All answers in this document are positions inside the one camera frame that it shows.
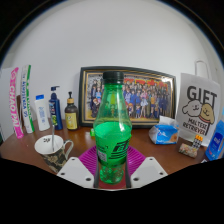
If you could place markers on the flat round red coaster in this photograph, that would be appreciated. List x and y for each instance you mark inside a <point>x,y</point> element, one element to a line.
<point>113,187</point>

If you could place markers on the small orange white pack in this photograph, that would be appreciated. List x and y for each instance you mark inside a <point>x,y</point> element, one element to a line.
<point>197,140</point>

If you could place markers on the spoon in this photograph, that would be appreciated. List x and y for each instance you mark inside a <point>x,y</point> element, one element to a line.
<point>53,136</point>

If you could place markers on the brown pump bottle yellow label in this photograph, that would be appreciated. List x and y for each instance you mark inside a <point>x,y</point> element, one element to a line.
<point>71,116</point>

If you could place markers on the white paper gift bag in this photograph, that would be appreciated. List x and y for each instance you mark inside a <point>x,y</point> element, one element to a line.
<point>198,106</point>

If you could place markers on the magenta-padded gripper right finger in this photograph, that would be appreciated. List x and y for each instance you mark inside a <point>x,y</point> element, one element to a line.
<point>148,170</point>

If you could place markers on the floral patterned mug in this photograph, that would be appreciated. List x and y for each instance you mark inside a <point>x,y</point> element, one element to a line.
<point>55,160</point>

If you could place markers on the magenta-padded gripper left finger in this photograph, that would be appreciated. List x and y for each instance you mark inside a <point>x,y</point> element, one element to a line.
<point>75,171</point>

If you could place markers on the green plastic drink bottle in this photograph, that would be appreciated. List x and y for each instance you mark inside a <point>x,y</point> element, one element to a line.
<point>112,140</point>

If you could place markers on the small patterned pouch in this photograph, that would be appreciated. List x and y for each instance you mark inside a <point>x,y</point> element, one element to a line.
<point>187,150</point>

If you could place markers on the blue detergent bottle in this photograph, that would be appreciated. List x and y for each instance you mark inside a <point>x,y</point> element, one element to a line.
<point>216,141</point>

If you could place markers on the dark blue pump bottle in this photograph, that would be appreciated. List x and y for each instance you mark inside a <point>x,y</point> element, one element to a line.
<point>56,111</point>

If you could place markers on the white lotion bottle blue cap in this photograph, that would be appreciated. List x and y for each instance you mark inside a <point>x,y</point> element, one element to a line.
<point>42,115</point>

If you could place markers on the white shuttlecock tube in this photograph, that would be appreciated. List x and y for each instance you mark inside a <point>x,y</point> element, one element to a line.
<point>27,100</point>

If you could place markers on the pink shuttlecock tube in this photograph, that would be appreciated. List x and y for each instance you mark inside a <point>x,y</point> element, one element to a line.
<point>16,103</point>

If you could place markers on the blue white tissue pack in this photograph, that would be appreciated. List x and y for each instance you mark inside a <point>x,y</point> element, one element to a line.
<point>163,133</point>

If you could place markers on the framed group photo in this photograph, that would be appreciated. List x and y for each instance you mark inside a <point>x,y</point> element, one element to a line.
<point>146,96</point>

